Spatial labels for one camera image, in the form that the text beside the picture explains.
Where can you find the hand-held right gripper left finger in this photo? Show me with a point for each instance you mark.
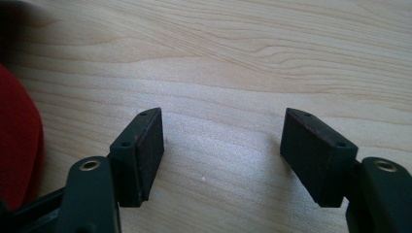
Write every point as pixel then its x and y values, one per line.
pixel 139 161

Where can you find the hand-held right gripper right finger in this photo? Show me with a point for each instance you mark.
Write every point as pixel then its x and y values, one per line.
pixel 315 161

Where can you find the red cloth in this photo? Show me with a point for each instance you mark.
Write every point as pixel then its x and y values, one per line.
pixel 17 139

